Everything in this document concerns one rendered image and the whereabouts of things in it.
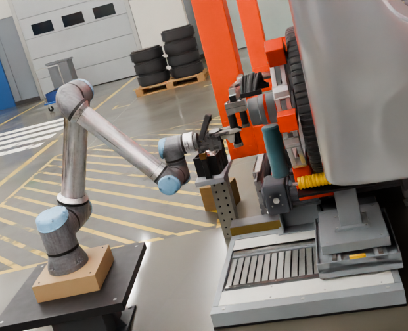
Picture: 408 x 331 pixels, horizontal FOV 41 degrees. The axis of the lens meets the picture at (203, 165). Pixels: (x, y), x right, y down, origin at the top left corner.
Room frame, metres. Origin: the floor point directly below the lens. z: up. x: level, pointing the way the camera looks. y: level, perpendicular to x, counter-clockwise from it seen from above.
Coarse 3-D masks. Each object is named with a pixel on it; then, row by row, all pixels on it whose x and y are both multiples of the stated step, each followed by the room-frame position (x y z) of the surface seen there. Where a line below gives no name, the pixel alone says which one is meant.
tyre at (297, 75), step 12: (288, 36) 2.31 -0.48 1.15; (288, 48) 2.25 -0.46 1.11; (288, 60) 2.22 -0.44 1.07; (300, 72) 2.15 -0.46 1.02; (300, 84) 2.13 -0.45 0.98; (300, 96) 2.12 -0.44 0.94; (300, 108) 2.12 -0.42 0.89; (300, 120) 2.13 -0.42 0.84; (312, 120) 2.10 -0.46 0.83; (312, 132) 2.11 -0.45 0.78; (312, 144) 2.13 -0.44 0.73; (312, 156) 2.16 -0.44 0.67; (312, 168) 2.26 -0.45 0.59
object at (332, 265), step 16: (384, 208) 2.59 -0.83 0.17; (320, 240) 2.47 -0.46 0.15; (320, 256) 2.31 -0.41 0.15; (336, 256) 2.23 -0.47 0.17; (352, 256) 2.17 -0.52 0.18; (368, 256) 2.16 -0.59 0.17; (384, 256) 2.14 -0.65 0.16; (400, 256) 2.12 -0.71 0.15; (320, 272) 2.20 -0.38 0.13; (336, 272) 2.19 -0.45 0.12; (352, 272) 2.17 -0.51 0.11; (368, 272) 2.15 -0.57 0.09
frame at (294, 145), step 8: (288, 64) 2.61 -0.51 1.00; (272, 72) 2.26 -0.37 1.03; (288, 72) 2.65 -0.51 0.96; (272, 80) 2.24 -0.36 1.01; (272, 88) 2.21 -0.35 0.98; (280, 88) 2.20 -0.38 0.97; (288, 88) 2.19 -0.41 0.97; (280, 96) 2.19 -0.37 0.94; (288, 96) 2.18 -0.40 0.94; (280, 104) 2.19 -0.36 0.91; (288, 104) 2.18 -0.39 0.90; (288, 136) 2.20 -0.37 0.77; (296, 136) 2.18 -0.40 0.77; (288, 144) 2.19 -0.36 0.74; (296, 144) 2.19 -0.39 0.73; (304, 144) 2.53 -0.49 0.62; (288, 152) 2.24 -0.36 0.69; (296, 152) 2.49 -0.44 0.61; (304, 152) 2.41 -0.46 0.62; (296, 160) 2.33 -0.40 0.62; (304, 160) 2.29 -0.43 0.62
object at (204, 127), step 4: (204, 116) 2.35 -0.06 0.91; (208, 116) 2.34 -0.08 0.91; (204, 120) 2.35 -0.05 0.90; (208, 120) 2.34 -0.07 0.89; (204, 124) 2.35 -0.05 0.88; (208, 124) 2.37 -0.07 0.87; (204, 128) 2.35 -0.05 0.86; (200, 132) 2.35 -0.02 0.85; (204, 132) 2.35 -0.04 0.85; (200, 136) 2.35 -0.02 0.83; (204, 136) 2.36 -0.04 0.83
